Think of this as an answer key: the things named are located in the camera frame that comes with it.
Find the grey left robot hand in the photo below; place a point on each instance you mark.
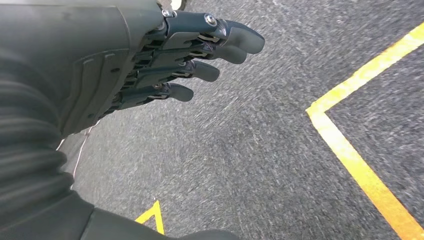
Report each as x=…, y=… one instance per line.
x=82, y=49

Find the person's foot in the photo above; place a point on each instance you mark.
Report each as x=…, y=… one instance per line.
x=178, y=3

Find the yellow floor tape square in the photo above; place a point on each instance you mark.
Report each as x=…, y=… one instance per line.
x=158, y=218

